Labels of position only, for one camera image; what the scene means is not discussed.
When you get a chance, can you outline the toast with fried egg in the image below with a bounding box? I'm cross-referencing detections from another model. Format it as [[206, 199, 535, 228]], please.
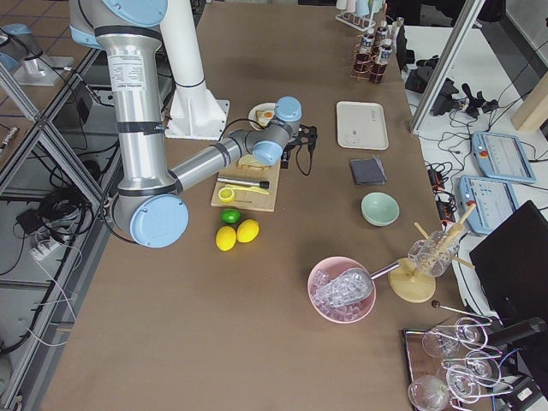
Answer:
[[255, 110, 275, 128]]

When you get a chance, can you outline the wooden mug tree stand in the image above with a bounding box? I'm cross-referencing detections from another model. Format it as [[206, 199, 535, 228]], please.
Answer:
[[388, 203, 475, 303]]

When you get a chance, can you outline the yellow handled knife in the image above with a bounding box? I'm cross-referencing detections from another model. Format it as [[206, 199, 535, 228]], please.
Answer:
[[217, 177, 270, 195]]

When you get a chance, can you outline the bottle in rack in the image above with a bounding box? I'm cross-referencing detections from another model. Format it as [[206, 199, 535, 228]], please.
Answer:
[[376, 39, 392, 81], [373, 21, 389, 46], [356, 31, 374, 63]]

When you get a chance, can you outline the white round plate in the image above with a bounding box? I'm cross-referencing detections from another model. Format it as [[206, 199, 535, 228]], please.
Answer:
[[247, 103, 276, 130]]

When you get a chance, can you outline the aluminium frame post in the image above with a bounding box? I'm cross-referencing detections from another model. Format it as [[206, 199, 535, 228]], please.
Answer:
[[409, 0, 485, 136]]

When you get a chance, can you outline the bottle in rack rear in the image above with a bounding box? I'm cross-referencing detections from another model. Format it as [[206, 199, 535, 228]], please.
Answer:
[[373, 21, 389, 46]]

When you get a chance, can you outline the grey folded cloth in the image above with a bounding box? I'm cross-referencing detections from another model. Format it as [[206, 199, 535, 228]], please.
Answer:
[[349, 157, 387, 185]]

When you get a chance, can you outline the glass mug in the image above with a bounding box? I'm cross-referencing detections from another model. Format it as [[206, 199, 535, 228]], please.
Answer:
[[408, 230, 459, 277]]

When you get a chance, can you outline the yellow lemon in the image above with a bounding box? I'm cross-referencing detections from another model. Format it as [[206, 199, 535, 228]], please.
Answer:
[[236, 219, 260, 243], [215, 226, 236, 252]]

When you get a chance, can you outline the green lime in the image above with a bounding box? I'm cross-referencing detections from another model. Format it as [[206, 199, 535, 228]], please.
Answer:
[[221, 208, 241, 224]]

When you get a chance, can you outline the half lemon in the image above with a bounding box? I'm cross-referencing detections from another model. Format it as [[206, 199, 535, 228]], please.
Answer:
[[217, 187, 235, 204]]

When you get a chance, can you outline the green ceramic bowl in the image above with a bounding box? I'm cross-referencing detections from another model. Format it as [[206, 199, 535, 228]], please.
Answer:
[[360, 192, 400, 227]]

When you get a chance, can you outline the wooden cutting board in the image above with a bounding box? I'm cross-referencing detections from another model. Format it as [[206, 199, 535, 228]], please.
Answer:
[[211, 164, 280, 211]]

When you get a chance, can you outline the black monitor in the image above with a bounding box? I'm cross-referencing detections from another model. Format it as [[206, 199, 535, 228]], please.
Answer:
[[470, 200, 547, 322]]

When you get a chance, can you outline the bottle in rack middle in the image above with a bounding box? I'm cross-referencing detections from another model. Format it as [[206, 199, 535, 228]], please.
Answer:
[[356, 31, 374, 63]]

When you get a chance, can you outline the wine glass rack tray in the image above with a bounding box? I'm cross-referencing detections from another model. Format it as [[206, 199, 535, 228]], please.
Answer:
[[402, 317, 513, 410]]

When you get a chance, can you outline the bread slice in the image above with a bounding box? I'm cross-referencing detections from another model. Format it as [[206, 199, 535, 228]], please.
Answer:
[[236, 154, 271, 171]]

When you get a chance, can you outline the pink bowl with ice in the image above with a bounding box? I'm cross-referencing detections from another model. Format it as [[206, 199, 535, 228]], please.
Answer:
[[307, 256, 376, 324]]

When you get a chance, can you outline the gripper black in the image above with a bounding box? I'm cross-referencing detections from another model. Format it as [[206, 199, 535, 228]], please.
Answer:
[[281, 149, 290, 169]]

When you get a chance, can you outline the copper wire bottle rack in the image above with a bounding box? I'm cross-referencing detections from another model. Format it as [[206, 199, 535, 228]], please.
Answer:
[[350, 20, 394, 84]]

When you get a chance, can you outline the beige serving tray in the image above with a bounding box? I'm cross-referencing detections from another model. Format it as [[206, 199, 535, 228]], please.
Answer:
[[336, 101, 389, 151]]

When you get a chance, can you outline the metal ice scoop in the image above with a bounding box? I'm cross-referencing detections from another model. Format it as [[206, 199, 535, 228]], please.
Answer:
[[326, 262, 400, 307]]

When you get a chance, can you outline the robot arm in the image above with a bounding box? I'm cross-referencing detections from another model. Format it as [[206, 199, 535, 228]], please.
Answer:
[[69, 1, 301, 248]]

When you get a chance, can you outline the bottle in rack front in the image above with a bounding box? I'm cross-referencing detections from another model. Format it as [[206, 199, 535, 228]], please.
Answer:
[[376, 39, 392, 81]]

